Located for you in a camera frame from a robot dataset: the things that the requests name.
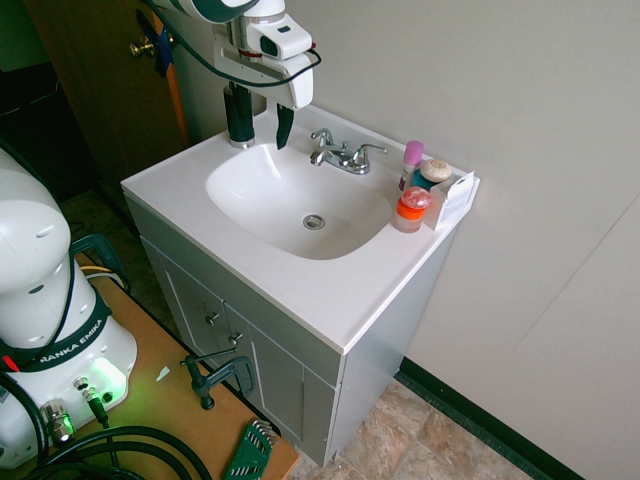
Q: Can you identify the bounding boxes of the pink capped bottle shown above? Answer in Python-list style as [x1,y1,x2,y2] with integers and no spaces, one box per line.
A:
[397,139,426,194]

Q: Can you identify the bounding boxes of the orange lidded clear jar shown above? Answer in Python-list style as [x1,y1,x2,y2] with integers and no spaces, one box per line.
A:
[391,185,433,234]

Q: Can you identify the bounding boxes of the round beige soap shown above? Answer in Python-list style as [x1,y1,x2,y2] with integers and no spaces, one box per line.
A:
[419,158,454,183]

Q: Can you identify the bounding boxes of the brass door knob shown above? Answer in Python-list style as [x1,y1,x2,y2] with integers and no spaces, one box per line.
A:
[128,35,157,61]

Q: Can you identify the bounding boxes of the teal round container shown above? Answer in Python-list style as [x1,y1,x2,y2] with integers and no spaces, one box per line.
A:
[410,167,441,192]

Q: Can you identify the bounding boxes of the thick black base cables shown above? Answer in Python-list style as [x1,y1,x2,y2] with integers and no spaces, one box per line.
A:
[0,372,215,480]

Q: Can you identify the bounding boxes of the grey vanity cabinet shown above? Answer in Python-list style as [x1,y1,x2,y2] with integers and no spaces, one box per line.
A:
[123,192,454,469]

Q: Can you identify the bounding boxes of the dark green clamp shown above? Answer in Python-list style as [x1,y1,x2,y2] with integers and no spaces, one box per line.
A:
[68,233,131,294]

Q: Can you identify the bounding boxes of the white cardboard box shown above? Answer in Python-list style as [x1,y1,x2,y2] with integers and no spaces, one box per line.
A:
[423,170,477,233]

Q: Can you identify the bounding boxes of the white vanity sink top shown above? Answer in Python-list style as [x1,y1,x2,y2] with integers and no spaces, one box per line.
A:
[121,103,482,357]

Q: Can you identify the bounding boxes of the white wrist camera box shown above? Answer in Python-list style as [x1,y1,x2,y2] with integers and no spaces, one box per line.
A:
[246,13,315,62]

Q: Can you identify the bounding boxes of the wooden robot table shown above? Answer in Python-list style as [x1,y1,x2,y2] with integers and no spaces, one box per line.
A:
[0,252,302,480]

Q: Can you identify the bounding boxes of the grey cabinet door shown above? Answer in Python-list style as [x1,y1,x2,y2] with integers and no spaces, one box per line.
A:
[244,319,307,442]
[149,243,227,357]

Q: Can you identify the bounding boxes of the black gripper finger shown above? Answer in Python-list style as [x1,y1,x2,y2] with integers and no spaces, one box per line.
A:
[222,81,257,150]
[274,101,297,152]

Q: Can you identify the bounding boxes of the yellow cable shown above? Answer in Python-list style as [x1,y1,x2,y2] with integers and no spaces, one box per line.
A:
[78,266,127,290]

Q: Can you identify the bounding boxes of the blue tape on door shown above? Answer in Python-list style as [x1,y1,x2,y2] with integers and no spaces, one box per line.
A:
[136,8,180,79]

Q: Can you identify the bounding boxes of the black wall baseboard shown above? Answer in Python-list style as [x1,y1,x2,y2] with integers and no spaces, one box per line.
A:
[393,356,587,480]

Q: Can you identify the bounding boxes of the black metal C-clamp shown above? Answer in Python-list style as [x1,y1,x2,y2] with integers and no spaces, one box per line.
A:
[179,346,257,412]

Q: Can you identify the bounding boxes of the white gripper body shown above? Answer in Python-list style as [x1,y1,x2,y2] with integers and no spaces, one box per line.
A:
[213,30,316,111]

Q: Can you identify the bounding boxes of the green hex key set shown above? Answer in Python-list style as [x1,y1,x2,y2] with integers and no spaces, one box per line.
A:
[219,419,276,480]

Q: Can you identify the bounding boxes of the chrome faucet spout and base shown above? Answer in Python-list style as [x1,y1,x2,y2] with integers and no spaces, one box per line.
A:
[309,141,372,176]

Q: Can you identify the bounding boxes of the silver cable connector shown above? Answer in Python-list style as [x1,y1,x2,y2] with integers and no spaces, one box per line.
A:
[39,397,77,449]

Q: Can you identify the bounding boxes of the brown wooden door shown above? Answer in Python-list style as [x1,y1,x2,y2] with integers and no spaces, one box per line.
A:
[23,0,190,187]

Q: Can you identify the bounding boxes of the chrome cold water handle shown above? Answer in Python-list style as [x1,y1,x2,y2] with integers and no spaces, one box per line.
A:
[351,143,389,167]

